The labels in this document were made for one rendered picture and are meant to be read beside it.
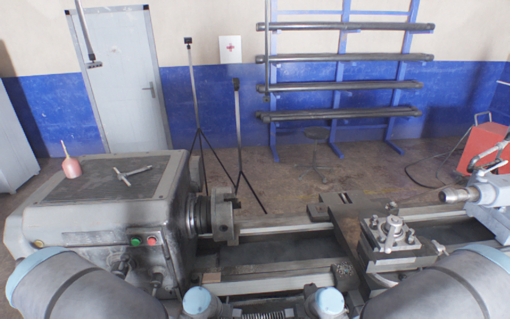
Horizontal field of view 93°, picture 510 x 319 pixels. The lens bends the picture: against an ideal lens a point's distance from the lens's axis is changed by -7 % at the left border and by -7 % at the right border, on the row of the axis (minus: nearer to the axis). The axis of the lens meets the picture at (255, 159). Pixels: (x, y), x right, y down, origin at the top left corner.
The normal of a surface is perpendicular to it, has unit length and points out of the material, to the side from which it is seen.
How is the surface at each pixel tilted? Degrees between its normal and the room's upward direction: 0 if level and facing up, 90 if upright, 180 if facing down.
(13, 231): 46
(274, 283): 36
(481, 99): 90
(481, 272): 5
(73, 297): 18
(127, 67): 90
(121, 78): 90
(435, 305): 30
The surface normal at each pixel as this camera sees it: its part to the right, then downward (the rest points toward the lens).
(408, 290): -0.62, -0.78
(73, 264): 0.16, -0.98
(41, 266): -0.04, -0.86
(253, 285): 0.03, -0.44
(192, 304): -0.16, -0.69
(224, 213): 0.05, -0.18
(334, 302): 0.11, -0.69
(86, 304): 0.32, -0.59
